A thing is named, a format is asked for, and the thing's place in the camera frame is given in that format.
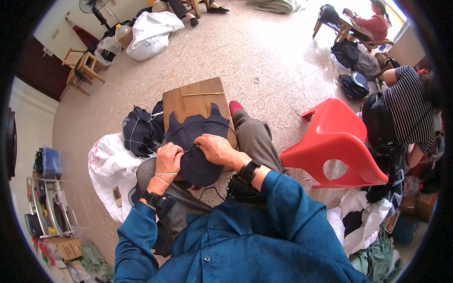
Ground metal rack shelf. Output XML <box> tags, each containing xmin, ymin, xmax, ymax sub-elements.
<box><xmin>25</xmin><ymin>176</ymin><xmax>77</xmax><ymax>240</ymax></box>

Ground navy knit fabric piece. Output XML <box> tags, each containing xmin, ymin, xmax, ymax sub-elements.
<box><xmin>164</xmin><ymin>103</ymin><xmax>231</xmax><ymax>188</ymax></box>

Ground blue and black backpack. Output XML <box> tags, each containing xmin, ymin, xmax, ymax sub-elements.
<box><xmin>339</xmin><ymin>71</ymin><xmax>370</xmax><ymax>100</ymax></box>

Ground brown bag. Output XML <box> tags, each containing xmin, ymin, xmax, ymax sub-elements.
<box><xmin>375</xmin><ymin>52</ymin><xmax>400</xmax><ymax>73</ymax></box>

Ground green cloth heap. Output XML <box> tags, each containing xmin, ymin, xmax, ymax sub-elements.
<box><xmin>350</xmin><ymin>230</ymin><xmax>404</xmax><ymax>283</ymax></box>

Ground small wooden chair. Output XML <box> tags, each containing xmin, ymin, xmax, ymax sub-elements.
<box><xmin>62</xmin><ymin>48</ymin><xmax>87</xmax><ymax>68</ymax></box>
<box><xmin>58</xmin><ymin>52</ymin><xmax>106</xmax><ymax>102</ymax></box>

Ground large white sack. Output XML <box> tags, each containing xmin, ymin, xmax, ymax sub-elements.
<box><xmin>126</xmin><ymin>11</ymin><xmax>185</xmax><ymax>61</ymax></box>

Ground blue plastic storage box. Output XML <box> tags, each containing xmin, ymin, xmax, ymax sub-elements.
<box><xmin>42</xmin><ymin>146</ymin><xmax>63</xmax><ymax>179</ymax></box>

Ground person's left hand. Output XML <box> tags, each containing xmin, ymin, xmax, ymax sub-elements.
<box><xmin>155</xmin><ymin>142</ymin><xmax>185</xmax><ymax>174</ymax></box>

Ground heap of white plastic bags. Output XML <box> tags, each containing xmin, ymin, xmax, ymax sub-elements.
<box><xmin>327</xmin><ymin>189</ymin><xmax>393</xmax><ymax>257</ymax></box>

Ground black wrist band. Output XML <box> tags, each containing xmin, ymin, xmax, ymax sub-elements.
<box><xmin>236</xmin><ymin>159</ymin><xmax>263</xmax><ymax>187</ymax></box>
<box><xmin>143</xmin><ymin>190</ymin><xmax>177</xmax><ymax>213</ymax></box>

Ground low wooden stool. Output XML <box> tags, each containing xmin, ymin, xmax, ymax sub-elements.
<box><xmin>162</xmin><ymin>77</ymin><xmax>238</xmax><ymax>151</ymax></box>

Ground person's body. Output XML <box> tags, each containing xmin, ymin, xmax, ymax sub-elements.
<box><xmin>113</xmin><ymin>171</ymin><xmax>372</xmax><ymax>283</ymax></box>

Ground small wooden table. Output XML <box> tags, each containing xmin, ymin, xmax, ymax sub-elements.
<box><xmin>313</xmin><ymin>14</ymin><xmax>355</xmax><ymax>44</ymax></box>

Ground black frayed fabric piece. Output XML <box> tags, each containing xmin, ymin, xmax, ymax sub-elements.
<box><xmin>198</xmin><ymin>173</ymin><xmax>270</xmax><ymax>206</ymax></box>

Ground black bag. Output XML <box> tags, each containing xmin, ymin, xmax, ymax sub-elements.
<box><xmin>319</xmin><ymin>4</ymin><xmax>340</xmax><ymax>25</ymax></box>

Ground grey cloth heap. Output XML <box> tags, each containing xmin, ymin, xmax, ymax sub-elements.
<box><xmin>246</xmin><ymin>0</ymin><xmax>306</xmax><ymax>14</ymax></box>

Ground black standing fan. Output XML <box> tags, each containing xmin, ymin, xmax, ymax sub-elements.
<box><xmin>79</xmin><ymin>0</ymin><xmax>112</xmax><ymax>31</ymax></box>

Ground grey plastic bag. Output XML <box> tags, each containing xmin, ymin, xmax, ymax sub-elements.
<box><xmin>354</xmin><ymin>44</ymin><xmax>382</xmax><ymax>80</ymax></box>

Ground dark red umbrella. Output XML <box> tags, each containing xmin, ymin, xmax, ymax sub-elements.
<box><xmin>65</xmin><ymin>18</ymin><xmax>101</xmax><ymax>49</ymax></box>

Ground flat cardboard box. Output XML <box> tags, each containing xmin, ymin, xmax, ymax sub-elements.
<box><xmin>48</xmin><ymin>238</ymin><xmax>83</xmax><ymax>262</ymax></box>

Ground clear plastic bottle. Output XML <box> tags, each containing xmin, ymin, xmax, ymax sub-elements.
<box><xmin>114</xmin><ymin>24</ymin><xmax>132</xmax><ymax>42</ymax></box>

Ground clear plastic bag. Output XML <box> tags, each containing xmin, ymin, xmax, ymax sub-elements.
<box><xmin>94</xmin><ymin>36</ymin><xmax>123</xmax><ymax>66</ymax></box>

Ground white sack with red print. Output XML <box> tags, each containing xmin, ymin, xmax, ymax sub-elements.
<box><xmin>88</xmin><ymin>133</ymin><xmax>158</xmax><ymax>224</ymax></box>

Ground tied bundle of dark fabric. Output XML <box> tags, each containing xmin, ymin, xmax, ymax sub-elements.
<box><xmin>122</xmin><ymin>100</ymin><xmax>166</xmax><ymax>158</ymax></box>

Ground red plastic chair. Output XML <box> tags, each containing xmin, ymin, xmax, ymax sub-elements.
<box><xmin>280</xmin><ymin>97</ymin><xmax>389</xmax><ymax>189</ymax></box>

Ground brown cardboard boxes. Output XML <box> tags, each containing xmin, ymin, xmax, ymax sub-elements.
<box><xmin>400</xmin><ymin>193</ymin><xmax>439</xmax><ymax>224</ymax></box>

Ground person's right hand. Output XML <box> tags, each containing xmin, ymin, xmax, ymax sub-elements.
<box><xmin>194</xmin><ymin>134</ymin><xmax>245</xmax><ymax>171</ymax></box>

